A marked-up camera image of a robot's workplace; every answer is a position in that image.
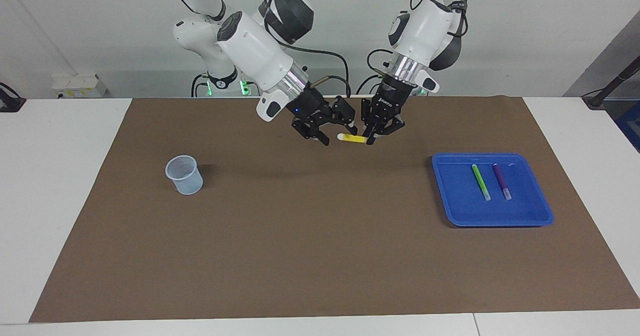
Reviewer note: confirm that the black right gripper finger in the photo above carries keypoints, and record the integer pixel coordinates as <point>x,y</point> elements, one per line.
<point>345,111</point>
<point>312,134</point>

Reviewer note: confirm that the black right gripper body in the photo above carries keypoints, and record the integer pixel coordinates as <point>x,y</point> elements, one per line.
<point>312,111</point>

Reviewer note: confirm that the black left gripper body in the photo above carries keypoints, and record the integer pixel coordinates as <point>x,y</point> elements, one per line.
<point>390,99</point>

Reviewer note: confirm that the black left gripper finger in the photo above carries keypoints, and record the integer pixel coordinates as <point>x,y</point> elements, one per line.
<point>369,124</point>
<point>391,127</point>

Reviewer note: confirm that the yellow highlighter pen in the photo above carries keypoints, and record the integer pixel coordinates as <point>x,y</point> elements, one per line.
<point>352,138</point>

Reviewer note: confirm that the green highlighter pen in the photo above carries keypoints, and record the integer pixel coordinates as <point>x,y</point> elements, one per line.
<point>480,181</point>

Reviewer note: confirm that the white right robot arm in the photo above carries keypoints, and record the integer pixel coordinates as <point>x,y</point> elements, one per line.
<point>255,46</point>

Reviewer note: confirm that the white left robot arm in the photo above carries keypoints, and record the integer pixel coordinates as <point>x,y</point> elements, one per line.
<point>425,26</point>

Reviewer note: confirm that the brown table mat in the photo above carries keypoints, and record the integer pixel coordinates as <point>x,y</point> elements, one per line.
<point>320,251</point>

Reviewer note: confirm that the purple highlighter pen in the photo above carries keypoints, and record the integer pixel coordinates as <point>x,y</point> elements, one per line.
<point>501,180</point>

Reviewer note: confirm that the translucent plastic cup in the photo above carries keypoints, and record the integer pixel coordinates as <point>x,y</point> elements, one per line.
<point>187,181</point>

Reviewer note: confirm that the blue plastic tray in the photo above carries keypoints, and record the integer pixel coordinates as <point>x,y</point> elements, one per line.
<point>520,211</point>

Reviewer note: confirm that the black tripod pole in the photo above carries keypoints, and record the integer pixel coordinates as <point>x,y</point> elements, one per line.
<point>612,84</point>

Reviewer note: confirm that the blue crate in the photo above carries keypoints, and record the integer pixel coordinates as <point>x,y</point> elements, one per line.
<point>630,126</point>

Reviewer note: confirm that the black clamp mount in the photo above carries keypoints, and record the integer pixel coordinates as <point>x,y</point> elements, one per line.
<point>10,101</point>

